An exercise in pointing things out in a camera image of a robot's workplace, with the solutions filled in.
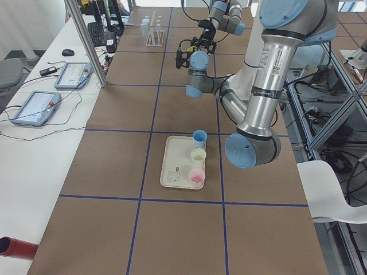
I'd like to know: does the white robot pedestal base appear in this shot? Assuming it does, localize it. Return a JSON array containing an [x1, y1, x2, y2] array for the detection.
[[229, 0, 283, 102]]

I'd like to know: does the black computer mouse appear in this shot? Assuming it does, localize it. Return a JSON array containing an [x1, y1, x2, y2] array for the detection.
[[61, 49, 75, 57]]

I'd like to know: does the teach pendant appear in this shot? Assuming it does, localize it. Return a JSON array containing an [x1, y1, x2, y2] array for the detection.
[[10, 91, 61, 127], [54, 62, 93, 89]]

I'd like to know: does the grey plastic cup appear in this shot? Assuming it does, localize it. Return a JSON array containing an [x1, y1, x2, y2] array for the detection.
[[140, 23, 149, 37]]

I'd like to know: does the white wire cup rack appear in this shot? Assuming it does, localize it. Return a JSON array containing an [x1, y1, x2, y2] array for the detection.
[[146, 11, 165, 47]]

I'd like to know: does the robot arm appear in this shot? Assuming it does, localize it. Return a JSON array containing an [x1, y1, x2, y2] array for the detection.
[[190, 1, 245, 54], [175, 1, 338, 168]]

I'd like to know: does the yellow plastic cup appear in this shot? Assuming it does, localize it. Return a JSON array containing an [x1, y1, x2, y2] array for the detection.
[[187, 46, 198, 52]]

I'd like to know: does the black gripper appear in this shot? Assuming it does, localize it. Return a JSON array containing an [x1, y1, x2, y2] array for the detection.
[[191, 18, 218, 54], [175, 40, 192, 69]]

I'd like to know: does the red fire extinguisher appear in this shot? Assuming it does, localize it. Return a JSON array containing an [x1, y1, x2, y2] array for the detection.
[[1, 237, 38, 260]]

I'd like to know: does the pink plastic cup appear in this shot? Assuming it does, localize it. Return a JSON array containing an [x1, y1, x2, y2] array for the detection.
[[189, 168, 206, 185]]

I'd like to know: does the cream serving tray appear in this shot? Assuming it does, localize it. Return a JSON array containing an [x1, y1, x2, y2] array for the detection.
[[160, 136, 205, 190]]

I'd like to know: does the pale green plastic cup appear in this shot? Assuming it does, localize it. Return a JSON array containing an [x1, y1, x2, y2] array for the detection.
[[190, 148, 206, 167]]

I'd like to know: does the light blue cup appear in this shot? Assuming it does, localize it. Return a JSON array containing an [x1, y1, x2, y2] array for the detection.
[[142, 18, 150, 27], [193, 129, 208, 148]]

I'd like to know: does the aluminium frame post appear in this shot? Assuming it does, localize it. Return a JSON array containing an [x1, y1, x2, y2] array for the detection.
[[64, 0, 107, 88]]

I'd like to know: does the teach pendant near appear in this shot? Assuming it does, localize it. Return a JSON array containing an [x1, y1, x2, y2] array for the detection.
[[10, 91, 61, 127]]

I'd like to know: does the teach pendant far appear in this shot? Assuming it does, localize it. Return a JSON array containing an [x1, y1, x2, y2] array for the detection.
[[54, 62, 93, 89]]

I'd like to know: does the black keyboard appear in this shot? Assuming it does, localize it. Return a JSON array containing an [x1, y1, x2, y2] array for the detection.
[[87, 22, 106, 47]]

